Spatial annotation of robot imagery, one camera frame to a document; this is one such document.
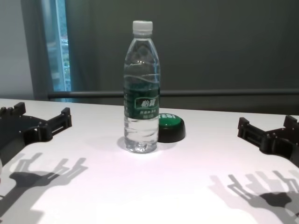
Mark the glass window strip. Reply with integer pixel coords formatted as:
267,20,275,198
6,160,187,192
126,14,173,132
45,0,71,93

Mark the grey horizontal handrail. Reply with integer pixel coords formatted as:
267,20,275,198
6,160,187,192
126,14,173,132
48,90,299,99

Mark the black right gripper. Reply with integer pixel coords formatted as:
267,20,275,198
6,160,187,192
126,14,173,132
237,115,299,167

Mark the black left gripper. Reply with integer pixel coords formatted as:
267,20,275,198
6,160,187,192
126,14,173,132
0,102,72,152

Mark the green YES button black base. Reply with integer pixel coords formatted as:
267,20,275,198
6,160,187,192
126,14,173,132
157,113,186,144

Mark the clear water bottle green label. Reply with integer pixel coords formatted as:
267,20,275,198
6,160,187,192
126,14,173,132
123,20,161,154

